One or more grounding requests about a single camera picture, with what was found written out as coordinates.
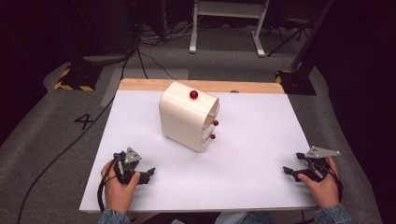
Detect person's right hand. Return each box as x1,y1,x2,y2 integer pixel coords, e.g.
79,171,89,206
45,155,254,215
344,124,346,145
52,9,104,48
297,157,341,210

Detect long black floor cable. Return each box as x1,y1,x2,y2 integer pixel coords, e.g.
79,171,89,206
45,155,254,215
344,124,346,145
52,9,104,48
16,49,134,224

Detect cream drawer cabinet red knobs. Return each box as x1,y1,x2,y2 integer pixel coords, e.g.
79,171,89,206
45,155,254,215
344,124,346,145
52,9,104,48
159,81,220,153

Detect thin black floor cable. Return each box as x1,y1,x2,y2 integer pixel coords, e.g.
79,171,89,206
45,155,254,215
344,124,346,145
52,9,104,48
135,49,177,80

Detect left hand-held gripper black cable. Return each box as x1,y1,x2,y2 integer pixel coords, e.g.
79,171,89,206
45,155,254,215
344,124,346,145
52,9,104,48
96,158,123,215

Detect right hand-held gripper black cable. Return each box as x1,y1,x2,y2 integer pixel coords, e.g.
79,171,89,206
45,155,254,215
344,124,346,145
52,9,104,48
321,160,345,203

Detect black tape number mark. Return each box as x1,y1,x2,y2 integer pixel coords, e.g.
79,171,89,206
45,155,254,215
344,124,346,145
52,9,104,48
74,113,94,131

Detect bundle of floor cables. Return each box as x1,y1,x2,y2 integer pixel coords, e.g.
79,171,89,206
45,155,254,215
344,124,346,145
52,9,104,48
139,21,195,49

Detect hand-held gripper black cable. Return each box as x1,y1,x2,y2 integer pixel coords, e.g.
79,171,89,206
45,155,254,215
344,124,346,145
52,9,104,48
96,158,123,215
321,160,345,203

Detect black stand striped base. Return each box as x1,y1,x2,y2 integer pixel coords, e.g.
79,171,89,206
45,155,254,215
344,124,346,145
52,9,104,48
275,0,336,96
53,0,105,92

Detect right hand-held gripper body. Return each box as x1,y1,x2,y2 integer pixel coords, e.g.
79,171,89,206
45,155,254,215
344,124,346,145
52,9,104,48
295,146,342,183

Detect white table mat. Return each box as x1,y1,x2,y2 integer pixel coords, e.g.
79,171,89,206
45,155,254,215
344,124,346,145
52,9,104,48
78,89,320,215

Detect black tripod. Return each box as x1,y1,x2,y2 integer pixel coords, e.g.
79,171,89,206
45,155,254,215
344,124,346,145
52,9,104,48
266,17,311,58

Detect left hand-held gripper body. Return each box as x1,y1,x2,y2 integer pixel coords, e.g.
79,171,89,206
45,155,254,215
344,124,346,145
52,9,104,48
113,147,148,186

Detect person's left hand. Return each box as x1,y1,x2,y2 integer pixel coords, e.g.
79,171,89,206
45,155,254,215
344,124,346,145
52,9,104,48
100,160,141,216

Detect white metal desk frame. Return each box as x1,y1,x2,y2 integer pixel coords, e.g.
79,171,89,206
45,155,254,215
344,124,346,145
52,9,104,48
189,0,271,58

